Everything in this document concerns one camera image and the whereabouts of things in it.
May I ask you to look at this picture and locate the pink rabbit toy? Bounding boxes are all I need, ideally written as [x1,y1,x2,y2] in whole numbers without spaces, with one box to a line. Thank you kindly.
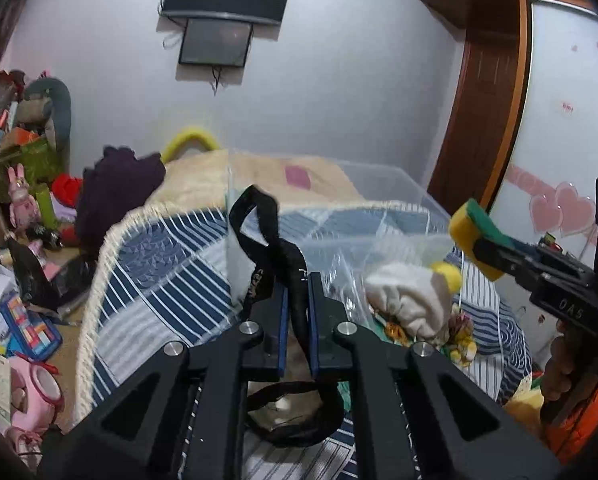
[7,164,42,232]

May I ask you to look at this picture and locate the person's right hand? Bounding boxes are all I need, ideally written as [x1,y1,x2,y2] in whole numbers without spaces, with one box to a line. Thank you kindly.
[541,321,574,401]

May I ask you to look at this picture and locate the yellow plush ring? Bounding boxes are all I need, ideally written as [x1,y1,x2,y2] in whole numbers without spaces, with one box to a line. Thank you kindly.
[160,127,223,164]

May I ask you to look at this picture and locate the colourful blue book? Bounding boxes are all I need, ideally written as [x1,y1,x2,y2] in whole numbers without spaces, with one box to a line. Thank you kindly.
[0,292,62,362]

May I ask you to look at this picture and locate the clear plastic storage box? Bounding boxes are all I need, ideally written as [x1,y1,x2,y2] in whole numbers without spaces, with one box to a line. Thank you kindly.
[225,148,463,331]

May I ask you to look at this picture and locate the blue white patterned bedspread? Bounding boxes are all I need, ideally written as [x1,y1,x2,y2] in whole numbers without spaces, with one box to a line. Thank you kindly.
[73,199,534,480]

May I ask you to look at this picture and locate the pink toy camera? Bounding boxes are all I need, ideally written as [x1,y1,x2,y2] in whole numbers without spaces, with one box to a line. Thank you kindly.
[5,354,64,457]

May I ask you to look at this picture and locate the beige blanket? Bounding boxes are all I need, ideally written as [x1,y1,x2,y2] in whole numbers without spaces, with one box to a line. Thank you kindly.
[147,150,362,210]

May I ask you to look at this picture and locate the small black wall monitor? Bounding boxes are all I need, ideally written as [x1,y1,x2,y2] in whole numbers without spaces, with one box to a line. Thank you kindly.
[178,18,253,68]

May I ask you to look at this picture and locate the grey green plush toy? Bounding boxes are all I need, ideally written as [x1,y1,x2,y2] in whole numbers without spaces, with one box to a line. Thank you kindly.
[14,77,72,162]

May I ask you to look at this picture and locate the wooden wardrobe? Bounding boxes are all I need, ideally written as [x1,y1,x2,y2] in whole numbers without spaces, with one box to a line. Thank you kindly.
[417,0,598,212]

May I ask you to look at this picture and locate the white cloth pouch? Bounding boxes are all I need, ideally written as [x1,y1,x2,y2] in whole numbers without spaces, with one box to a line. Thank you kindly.
[363,261,454,340]

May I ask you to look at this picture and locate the dark purple garment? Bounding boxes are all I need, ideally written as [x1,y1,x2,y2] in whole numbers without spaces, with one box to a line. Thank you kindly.
[74,145,165,254]

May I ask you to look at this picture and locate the yellow felt ball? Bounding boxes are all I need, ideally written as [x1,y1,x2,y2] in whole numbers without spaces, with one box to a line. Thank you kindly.
[430,261,463,295]

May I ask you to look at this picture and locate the floral patterned cloth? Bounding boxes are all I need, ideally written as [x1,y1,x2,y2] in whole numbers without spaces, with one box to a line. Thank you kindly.
[375,302,478,367]

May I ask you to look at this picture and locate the green bottle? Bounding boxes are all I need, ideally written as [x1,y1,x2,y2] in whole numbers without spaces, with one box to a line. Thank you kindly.
[35,183,59,230]

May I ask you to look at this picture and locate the green storage box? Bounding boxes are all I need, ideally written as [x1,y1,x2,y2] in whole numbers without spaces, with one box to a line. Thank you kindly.
[0,136,64,204]

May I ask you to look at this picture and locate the red plush item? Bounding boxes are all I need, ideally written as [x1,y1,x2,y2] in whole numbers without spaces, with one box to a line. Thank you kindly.
[50,174,83,209]

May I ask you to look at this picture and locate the green yellow sponge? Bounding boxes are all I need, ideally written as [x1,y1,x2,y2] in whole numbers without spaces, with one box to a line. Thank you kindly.
[448,198,514,282]

